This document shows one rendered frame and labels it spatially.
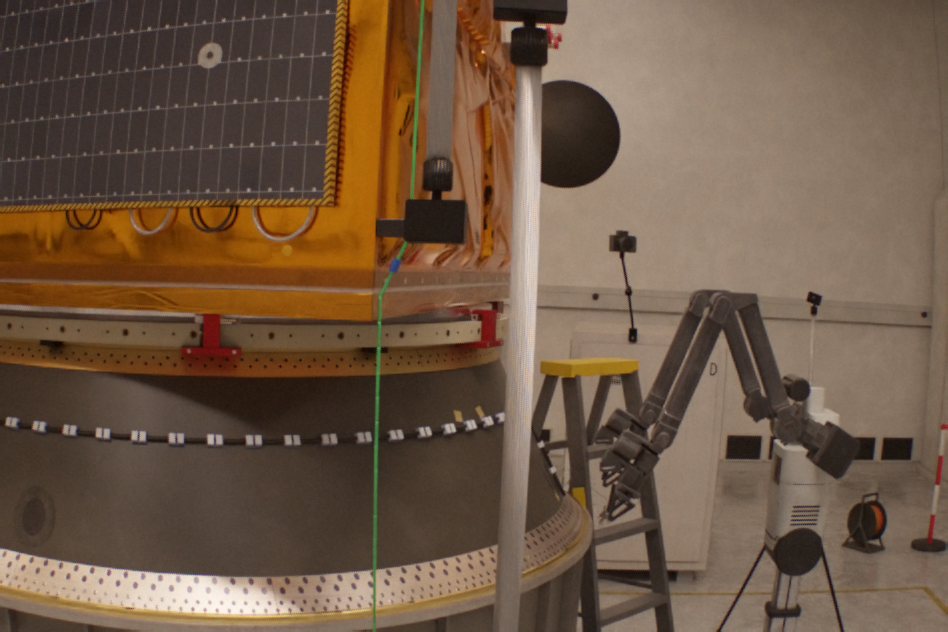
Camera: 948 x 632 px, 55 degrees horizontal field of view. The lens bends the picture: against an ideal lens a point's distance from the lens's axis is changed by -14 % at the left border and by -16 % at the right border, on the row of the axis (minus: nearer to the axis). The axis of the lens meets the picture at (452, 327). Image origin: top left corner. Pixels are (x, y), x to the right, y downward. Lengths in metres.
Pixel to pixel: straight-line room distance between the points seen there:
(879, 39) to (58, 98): 9.44
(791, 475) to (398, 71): 1.68
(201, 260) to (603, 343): 4.29
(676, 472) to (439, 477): 3.90
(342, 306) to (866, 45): 9.20
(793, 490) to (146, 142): 1.99
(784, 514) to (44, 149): 2.19
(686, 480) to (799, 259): 4.47
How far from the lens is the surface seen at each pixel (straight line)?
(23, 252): 2.09
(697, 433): 6.03
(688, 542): 6.16
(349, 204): 1.77
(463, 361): 2.48
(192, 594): 1.97
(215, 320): 2.06
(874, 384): 10.37
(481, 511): 2.31
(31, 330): 2.19
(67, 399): 2.15
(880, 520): 7.24
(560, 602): 2.66
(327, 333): 2.15
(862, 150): 10.37
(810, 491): 2.96
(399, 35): 1.85
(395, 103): 1.82
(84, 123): 1.97
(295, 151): 1.77
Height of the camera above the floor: 1.84
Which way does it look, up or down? 3 degrees down
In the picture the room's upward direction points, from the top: 2 degrees clockwise
